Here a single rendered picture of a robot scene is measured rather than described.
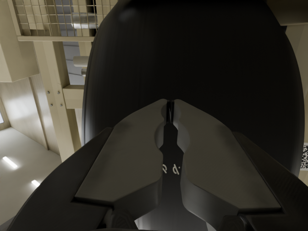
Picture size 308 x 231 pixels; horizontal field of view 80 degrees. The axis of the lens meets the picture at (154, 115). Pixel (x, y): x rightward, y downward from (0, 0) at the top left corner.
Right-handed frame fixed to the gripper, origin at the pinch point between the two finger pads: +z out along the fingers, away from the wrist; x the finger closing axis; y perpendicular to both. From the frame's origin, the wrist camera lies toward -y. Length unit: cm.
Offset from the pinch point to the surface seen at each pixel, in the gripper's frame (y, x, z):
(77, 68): 174, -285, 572
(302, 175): 29.1, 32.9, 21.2
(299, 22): -2.8, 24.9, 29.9
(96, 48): -0.4, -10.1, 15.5
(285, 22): -2.4, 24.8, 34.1
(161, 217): 16.8, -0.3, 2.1
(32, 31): 4, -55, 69
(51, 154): 647, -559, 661
